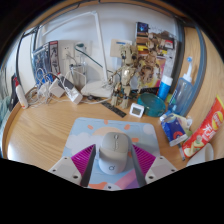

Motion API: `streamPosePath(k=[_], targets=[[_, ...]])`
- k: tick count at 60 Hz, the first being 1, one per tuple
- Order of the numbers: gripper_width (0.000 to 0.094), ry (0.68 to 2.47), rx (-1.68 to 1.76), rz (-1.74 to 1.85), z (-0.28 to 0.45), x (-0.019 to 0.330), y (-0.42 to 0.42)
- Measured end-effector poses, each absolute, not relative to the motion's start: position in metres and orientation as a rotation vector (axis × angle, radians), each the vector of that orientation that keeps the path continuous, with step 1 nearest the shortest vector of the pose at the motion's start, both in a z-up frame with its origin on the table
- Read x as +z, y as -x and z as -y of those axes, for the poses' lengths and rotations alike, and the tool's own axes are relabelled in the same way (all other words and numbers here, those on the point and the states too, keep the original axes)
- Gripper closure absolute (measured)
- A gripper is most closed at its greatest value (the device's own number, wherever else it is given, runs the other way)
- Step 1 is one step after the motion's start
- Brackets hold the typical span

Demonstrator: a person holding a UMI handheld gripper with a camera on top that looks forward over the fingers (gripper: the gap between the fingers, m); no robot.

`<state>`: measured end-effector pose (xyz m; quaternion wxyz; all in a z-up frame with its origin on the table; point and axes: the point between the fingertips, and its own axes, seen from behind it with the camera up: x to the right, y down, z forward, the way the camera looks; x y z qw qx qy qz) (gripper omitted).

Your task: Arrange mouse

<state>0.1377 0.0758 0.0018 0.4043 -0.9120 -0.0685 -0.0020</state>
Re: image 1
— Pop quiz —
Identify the white red-pump lotion bottle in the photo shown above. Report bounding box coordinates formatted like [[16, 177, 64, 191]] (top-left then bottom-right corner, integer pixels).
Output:
[[13, 77, 30, 110]]

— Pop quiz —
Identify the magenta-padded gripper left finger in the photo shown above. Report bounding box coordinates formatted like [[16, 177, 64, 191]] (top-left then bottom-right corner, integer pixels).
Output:
[[48, 144, 98, 188]]

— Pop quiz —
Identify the white charger block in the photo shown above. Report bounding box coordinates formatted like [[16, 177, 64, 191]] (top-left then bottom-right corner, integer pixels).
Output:
[[64, 77, 84, 105]]

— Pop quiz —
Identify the colourful model kit box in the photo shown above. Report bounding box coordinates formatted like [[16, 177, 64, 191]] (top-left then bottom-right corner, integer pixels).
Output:
[[134, 21, 178, 91]]

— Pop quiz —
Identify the tan robot figure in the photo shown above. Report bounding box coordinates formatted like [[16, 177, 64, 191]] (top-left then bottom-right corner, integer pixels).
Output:
[[108, 44, 139, 110]]

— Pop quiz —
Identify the light blue printed mouse pad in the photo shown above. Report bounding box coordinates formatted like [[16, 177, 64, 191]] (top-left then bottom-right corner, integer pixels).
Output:
[[61, 117, 161, 191]]

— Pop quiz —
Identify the white desk lamp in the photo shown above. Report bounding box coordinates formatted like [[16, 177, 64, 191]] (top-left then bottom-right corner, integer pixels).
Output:
[[41, 10, 116, 99]]

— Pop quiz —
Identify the blue white-capped tube bottle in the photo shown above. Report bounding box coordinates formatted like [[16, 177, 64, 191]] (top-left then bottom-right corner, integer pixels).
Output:
[[157, 74, 174, 102]]

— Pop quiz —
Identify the small white cube clock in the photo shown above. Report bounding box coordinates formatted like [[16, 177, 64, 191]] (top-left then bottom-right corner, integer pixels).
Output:
[[129, 102, 146, 119]]

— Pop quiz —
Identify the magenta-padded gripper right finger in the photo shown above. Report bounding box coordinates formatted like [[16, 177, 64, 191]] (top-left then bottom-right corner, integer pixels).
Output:
[[129, 143, 178, 188]]

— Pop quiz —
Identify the red chips can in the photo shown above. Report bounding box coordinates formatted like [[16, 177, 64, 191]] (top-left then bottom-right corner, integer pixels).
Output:
[[181, 95, 224, 159]]

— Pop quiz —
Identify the black ruler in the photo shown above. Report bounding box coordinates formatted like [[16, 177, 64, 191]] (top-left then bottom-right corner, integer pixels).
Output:
[[100, 100, 128, 119]]

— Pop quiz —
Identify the blue robot model kit box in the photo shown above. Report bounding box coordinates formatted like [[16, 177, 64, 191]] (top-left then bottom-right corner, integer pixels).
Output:
[[31, 40, 61, 84]]

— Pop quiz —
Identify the grey metal desk frame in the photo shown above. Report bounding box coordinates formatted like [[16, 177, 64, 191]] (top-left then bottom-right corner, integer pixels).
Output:
[[16, 16, 208, 118]]

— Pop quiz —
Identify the blue spray bottle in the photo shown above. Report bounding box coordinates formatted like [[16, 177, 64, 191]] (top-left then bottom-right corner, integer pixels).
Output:
[[167, 55, 195, 117]]

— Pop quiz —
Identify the grey computer mouse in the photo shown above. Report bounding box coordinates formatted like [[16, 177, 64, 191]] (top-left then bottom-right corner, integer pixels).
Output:
[[97, 131, 130, 175]]

